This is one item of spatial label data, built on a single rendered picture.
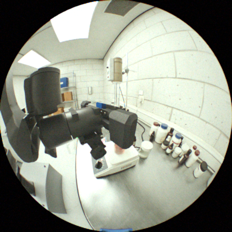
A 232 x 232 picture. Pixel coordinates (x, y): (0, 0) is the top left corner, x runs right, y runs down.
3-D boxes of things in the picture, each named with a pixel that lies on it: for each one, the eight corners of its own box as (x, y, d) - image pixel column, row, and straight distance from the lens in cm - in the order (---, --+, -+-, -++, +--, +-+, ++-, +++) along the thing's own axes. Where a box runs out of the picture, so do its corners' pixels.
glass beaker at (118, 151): (125, 146, 32) (127, 132, 26) (126, 156, 28) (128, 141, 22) (112, 146, 32) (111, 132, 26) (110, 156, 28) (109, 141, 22)
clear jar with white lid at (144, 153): (150, 154, 43) (155, 144, 37) (144, 161, 39) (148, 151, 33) (142, 148, 44) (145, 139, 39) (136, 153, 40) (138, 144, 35)
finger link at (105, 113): (87, 104, 20) (89, 117, 21) (106, 111, 12) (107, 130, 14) (93, 103, 21) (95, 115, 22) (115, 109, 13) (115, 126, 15)
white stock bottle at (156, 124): (154, 132, 61) (158, 121, 56) (157, 137, 57) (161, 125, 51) (148, 132, 59) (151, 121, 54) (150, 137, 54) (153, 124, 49)
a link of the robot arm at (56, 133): (49, 165, 16) (22, 118, 12) (48, 147, 20) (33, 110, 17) (79, 153, 15) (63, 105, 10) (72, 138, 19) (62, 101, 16)
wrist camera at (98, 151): (74, 127, 18) (80, 147, 22) (82, 146, 12) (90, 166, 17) (95, 121, 19) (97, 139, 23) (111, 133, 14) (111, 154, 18)
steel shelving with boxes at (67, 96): (47, 133, 312) (35, 80, 295) (51, 127, 341) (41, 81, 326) (80, 128, 252) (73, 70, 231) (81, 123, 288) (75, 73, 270)
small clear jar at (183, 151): (177, 156, 50) (183, 149, 46) (176, 150, 54) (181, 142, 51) (184, 158, 53) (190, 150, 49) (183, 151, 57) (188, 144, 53)
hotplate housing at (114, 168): (95, 178, 34) (90, 171, 27) (91, 155, 40) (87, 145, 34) (140, 163, 38) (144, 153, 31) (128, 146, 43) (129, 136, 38)
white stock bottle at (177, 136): (166, 144, 54) (173, 130, 48) (174, 145, 56) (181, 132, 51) (167, 151, 49) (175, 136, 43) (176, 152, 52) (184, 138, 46)
